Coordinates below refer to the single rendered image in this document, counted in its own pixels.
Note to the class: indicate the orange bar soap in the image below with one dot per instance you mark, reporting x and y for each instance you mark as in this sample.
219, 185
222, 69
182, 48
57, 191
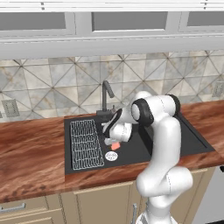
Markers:
116, 146

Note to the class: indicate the black kitchen sink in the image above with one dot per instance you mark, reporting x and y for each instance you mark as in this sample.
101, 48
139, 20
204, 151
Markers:
137, 151

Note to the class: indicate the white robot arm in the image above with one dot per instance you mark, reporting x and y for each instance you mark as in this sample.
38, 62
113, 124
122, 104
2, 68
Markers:
163, 137

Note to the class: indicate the glass-front wall cupboard door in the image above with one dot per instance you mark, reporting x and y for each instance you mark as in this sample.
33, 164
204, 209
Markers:
204, 19
128, 21
32, 22

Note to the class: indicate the beige drawer front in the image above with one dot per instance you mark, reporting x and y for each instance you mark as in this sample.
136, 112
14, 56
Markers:
35, 208

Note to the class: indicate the grey wall socket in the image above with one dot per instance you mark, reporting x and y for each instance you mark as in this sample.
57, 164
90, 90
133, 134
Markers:
10, 108
218, 89

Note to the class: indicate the grey dishwasher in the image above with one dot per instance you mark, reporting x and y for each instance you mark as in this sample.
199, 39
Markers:
214, 198

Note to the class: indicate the dark grey tap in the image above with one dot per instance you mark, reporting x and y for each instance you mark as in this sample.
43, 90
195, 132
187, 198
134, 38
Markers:
104, 96

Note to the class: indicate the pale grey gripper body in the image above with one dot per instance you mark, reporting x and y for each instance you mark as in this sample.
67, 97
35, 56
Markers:
108, 141

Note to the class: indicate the round silver sink drain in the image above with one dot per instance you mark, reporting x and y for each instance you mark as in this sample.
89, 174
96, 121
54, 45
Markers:
111, 156

